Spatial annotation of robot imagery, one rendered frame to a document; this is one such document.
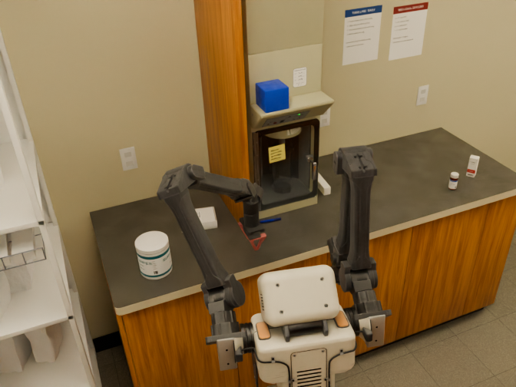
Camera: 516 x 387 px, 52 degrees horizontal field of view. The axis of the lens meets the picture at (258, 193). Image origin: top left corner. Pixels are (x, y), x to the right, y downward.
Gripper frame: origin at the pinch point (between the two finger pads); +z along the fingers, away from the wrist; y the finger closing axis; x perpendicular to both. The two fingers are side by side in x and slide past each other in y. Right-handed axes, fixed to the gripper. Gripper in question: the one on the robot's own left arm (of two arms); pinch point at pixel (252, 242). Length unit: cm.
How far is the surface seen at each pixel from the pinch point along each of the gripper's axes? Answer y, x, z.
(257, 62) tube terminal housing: 33, -18, -58
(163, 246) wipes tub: 13.5, 31.6, 1.3
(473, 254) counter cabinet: 6, -124, 54
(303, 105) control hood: 23, -33, -41
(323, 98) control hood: 25, -43, -41
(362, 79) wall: 76, -95, -23
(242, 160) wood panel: 24.2, -6.3, -22.1
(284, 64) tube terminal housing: 33, -29, -55
